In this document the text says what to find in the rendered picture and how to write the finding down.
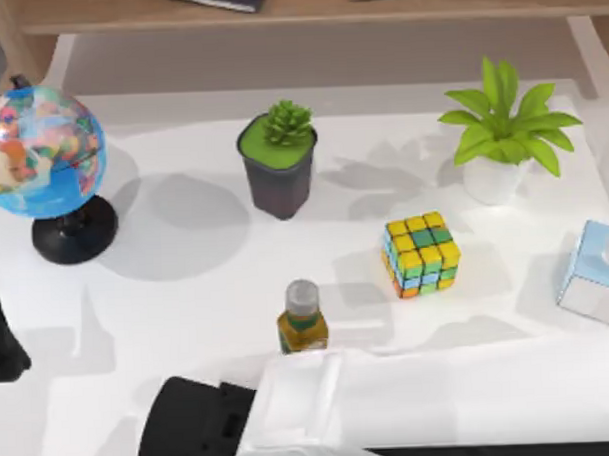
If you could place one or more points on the yellow bottle with grey cap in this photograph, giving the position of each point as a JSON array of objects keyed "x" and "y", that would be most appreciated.
[{"x": 302, "y": 325}]

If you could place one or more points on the dark grey pot with succulent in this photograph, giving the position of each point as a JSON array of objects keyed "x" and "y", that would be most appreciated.
[{"x": 277, "y": 174}]

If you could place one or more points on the wooden shelf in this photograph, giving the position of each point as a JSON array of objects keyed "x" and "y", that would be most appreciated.
[{"x": 297, "y": 13}]

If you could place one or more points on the world globe on black stand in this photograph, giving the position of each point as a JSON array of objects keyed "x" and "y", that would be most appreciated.
[{"x": 42, "y": 152}]

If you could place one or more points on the multicoloured puzzle cube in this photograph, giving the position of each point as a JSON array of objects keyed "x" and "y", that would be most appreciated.
[{"x": 421, "y": 256}]

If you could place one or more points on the light blue tissue box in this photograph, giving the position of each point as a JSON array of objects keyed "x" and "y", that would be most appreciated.
[{"x": 593, "y": 273}]

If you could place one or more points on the white pot with leafy plant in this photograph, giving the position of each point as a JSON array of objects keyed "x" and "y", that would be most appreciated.
[{"x": 498, "y": 173}]

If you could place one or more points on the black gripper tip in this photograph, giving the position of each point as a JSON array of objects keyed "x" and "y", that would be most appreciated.
[{"x": 2, "y": 338}]

